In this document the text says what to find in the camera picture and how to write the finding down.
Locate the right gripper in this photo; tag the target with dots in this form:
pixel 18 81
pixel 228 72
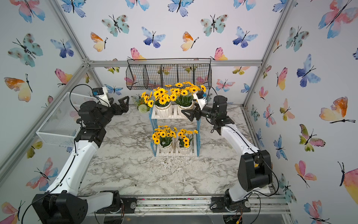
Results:
pixel 193 115

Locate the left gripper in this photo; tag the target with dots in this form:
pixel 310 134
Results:
pixel 124 108

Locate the sunflower pot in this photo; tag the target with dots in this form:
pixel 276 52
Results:
pixel 164 137
pixel 183 96
pixel 161 99
pixel 186 140

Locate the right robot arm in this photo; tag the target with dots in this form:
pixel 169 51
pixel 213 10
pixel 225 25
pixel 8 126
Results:
pixel 254 170

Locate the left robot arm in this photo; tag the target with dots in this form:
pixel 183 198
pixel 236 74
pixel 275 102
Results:
pixel 60 204

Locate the blue white wooden shelf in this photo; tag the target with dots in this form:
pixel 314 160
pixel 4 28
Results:
pixel 154 118

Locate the mixed flower pot behind shelf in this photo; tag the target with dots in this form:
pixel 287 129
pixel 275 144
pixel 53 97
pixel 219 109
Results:
pixel 141 107

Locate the green hand brush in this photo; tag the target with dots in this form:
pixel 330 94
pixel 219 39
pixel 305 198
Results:
pixel 246 147

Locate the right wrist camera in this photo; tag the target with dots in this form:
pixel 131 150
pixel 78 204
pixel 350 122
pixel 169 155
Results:
pixel 201 98

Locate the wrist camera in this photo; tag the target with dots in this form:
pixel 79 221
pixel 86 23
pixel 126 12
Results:
pixel 101 94
pixel 201 98

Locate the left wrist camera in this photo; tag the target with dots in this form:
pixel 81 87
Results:
pixel 101 94

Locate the black wire wall basket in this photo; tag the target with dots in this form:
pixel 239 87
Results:
pixel 145 74

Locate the white mesh wall basket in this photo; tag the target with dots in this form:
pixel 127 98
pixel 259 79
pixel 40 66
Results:
pixel 60 127

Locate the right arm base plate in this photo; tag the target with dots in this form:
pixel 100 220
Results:
pixel 225 204

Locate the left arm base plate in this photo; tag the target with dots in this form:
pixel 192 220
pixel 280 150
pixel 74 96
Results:
pixel 126 205

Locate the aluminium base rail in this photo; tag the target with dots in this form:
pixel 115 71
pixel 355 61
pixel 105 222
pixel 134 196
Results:
pixel 155 205

